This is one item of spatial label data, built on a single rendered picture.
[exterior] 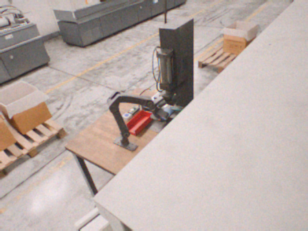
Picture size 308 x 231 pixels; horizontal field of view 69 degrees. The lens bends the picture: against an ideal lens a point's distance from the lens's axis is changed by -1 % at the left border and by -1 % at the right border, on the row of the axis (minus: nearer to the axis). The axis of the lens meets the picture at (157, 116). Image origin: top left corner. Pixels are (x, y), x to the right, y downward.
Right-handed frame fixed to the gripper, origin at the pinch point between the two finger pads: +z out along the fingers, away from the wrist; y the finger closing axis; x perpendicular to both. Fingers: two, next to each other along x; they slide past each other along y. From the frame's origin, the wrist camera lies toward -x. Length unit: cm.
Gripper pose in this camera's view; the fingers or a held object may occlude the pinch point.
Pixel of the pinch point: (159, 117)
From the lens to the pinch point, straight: 178.0
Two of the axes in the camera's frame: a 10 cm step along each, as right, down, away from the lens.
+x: -8.4, -3.4, 4.3
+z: 2.9, 4.0, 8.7
